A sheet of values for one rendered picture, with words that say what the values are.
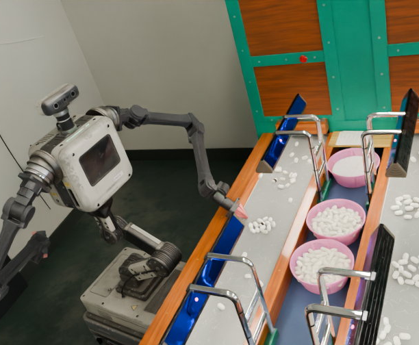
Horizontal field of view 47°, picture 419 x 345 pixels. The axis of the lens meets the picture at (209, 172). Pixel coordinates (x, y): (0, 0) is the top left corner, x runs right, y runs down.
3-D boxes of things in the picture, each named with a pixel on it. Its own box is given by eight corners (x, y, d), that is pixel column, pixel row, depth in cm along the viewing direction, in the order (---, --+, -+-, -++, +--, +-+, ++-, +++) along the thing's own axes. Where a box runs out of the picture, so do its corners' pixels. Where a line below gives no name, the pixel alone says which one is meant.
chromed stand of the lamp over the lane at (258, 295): (216, 368, 186) (183, 289, 162) (235, 326, 200) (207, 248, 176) (263, 379, 178) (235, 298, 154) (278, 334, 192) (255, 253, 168)
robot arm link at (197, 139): (185, 133, 268) (196, 120, 262) (194, 135, 271) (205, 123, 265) (197, 197, 243) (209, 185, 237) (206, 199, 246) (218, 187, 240)
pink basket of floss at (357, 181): (346, 198, 247) (344, 183, 242) (320, 174, 269) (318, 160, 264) (391, 178, 250) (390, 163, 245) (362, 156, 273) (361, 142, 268)
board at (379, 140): (327, 147, 273) (327, 145, 272) (333, 133, 283) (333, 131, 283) (389, 147, 257) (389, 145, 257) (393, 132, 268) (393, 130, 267)
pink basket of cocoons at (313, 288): (285, 296, 206) (281, 280, 201) (302, 251, 225) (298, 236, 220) (349, 305, 194) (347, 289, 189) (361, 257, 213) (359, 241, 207)
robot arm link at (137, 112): (187, 122, 275) (196, 110, 269) (196, 141, 269) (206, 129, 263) (120, 116, 244) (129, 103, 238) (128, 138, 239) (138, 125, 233)
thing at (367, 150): (366, 211, 236) (357, 133, 212) (372, 185, 250) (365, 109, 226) (408, 213, 227) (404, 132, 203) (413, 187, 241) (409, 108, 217)
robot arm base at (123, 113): (107, 130, 237) (104, 105, 233) (119, 126, 243) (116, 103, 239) (120, 131, 232) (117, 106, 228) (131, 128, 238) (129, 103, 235)
